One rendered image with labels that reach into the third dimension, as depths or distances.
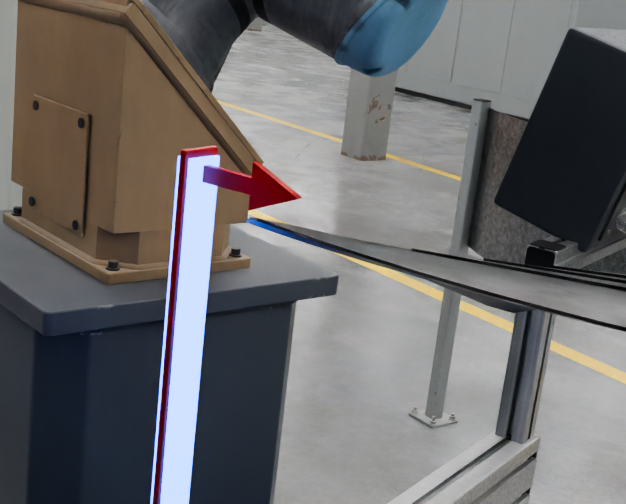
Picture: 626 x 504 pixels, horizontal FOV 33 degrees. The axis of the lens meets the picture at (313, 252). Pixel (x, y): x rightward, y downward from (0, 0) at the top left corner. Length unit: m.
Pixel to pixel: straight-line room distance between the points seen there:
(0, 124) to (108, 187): 1.43
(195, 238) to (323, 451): 2.43
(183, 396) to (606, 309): 0.26
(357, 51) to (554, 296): 0.60
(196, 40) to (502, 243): 1.99
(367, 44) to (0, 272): 0.37
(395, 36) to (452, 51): 10.29
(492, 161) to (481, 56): 8.02
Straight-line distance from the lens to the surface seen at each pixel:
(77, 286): 0.92
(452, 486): 0.95
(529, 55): 10.52
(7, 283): 0.92
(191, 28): 0.96
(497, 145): 2.92
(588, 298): 0.38
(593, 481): 3.07
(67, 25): 0.98
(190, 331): 0.55
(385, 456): 2.97
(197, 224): 0.53
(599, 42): 1.03
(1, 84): 2.32
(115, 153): 0.90
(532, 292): 0.37
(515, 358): 1.04
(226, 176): 0.51
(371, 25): 0.93
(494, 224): 2.91
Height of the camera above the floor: 1.29
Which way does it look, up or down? 15 degrees down
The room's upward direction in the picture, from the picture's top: 7 degrees clockwise
